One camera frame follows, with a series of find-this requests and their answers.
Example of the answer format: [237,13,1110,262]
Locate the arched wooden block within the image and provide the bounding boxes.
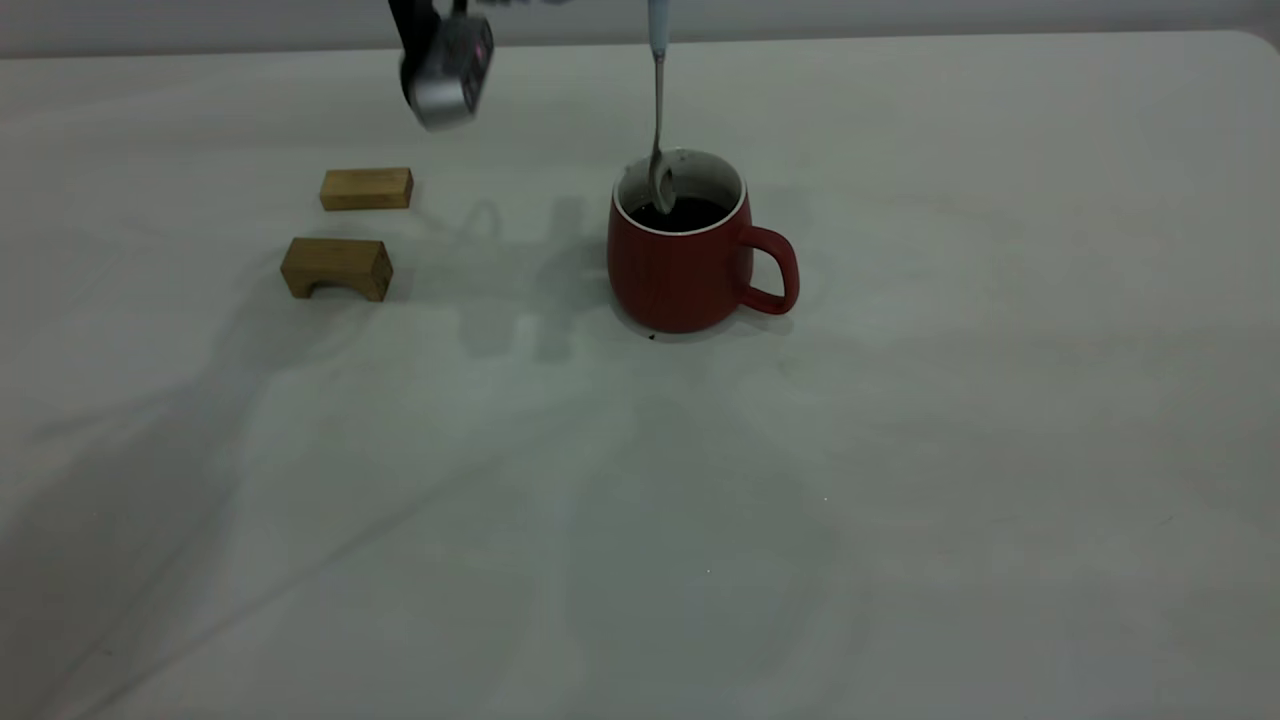
[280,237,394,303]

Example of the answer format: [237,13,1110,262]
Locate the grey spoon with white handle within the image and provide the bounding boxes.
[646,0,677,216]

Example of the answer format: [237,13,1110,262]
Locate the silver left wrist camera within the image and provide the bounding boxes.
[388,0,497,133]

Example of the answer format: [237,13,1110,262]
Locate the flat wooden block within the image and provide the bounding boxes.
[319,167,414,212]

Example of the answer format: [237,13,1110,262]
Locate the red cup with dark liquid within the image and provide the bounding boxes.
[607,148,801,335]

